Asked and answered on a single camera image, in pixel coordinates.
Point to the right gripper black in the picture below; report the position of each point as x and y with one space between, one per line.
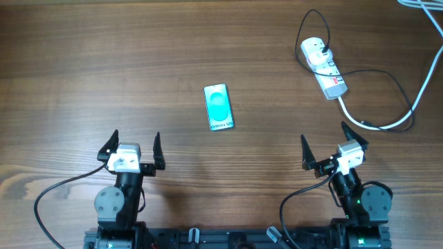
324 167

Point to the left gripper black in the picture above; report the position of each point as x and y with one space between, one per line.
148 169

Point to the turquoise screen Galaxy smartphone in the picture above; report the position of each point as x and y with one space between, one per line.
220 115

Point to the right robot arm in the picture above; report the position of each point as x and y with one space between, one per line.
365 205

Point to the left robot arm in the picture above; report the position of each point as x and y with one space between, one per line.
118 206

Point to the white USB charger adapter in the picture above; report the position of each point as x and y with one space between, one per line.
318 57

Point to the white power strip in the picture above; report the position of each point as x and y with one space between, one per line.
327 75

